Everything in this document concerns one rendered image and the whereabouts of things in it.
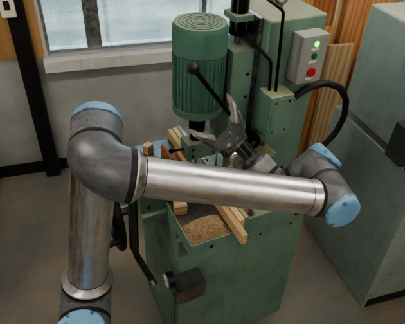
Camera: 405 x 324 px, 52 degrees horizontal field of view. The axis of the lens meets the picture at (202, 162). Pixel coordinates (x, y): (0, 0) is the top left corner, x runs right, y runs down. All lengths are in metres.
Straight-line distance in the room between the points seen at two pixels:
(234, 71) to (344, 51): 1.66
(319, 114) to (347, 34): 0.56
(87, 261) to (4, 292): 1.40
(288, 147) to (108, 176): 0.98
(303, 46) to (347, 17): 1.67
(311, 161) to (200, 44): 0.47
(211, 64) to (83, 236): 0.63
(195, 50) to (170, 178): 0.54
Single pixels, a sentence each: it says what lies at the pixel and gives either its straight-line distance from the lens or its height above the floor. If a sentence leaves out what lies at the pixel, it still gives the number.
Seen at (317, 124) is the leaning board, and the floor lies 0.34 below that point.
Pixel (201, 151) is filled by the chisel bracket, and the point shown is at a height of 1.03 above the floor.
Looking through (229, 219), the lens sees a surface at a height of 0.93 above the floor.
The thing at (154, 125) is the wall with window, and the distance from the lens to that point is 3.09.
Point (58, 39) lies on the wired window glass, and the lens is 2.81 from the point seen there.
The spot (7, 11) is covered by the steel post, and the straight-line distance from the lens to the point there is 2.58.
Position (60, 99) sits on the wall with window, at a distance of 2.90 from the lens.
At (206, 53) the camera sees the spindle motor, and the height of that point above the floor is 1.44.
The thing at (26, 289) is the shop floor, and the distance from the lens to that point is 2.52.
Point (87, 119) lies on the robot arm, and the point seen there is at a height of 1.47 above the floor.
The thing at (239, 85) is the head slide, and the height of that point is 1.30.
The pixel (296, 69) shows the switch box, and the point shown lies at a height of 1.37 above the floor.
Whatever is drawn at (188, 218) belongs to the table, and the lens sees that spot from 1.47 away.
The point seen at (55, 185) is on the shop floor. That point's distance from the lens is 3.07.
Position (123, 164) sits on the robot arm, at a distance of 0.81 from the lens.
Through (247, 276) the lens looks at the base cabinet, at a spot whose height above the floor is 0.42.
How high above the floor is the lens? 1.95
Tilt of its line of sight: 38 degrees down
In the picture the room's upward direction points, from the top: 3 degrees clockwise
